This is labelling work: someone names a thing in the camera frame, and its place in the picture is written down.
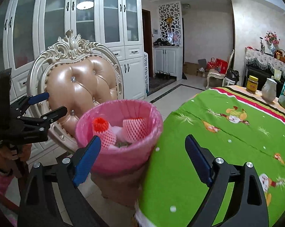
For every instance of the person's left hand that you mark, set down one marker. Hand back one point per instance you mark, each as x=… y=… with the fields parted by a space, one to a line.
x=6 y=156

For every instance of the green cartoon tablecloth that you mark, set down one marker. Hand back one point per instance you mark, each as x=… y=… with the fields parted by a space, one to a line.
x=231 y=123

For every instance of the woven orange basket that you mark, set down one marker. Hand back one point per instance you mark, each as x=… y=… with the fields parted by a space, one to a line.
x=280 y=55

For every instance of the pink foam fruit net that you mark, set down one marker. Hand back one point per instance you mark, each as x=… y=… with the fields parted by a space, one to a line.
x=103 y=130

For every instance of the yellow lidded jar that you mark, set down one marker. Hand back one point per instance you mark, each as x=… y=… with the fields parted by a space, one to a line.
x=252 y=84

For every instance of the red gift bag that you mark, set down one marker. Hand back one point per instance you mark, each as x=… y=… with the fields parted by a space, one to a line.
x=218 y=64

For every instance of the lace covered sideboard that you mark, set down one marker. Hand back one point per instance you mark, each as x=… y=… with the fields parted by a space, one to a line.
x=262 y=66

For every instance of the white ceramic teapot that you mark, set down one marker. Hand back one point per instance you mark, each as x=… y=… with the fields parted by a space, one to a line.
x=269 y=90

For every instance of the pink bag lined trash bin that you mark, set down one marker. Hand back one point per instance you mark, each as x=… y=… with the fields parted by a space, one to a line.
x=118 y=172

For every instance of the pink flower bouquet vase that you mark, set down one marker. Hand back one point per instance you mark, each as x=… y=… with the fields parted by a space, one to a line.
x=273 y=41

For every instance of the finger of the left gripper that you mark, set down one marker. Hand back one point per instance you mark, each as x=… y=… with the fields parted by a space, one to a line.
x=20 y=106
x=47 y=119

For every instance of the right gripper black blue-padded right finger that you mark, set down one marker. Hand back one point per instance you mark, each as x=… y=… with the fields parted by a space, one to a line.
x=247 y=206

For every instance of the ornate beige leather chair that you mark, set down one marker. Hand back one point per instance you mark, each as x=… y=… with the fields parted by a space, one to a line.
x=77 y=74

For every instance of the white wooden side chair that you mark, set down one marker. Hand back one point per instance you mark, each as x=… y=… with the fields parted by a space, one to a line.
x=214 y=73

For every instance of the low white shoe cabinet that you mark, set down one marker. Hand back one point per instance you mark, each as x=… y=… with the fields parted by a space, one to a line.
x=168 y=60

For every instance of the red white foam fruit net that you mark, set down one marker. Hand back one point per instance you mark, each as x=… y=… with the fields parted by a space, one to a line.
x=134 y=129

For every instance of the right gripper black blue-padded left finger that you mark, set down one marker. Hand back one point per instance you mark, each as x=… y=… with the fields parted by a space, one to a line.
x=38 y=206

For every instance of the white glass-door cabinet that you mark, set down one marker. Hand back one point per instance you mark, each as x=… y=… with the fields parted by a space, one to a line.
x=30 y=27

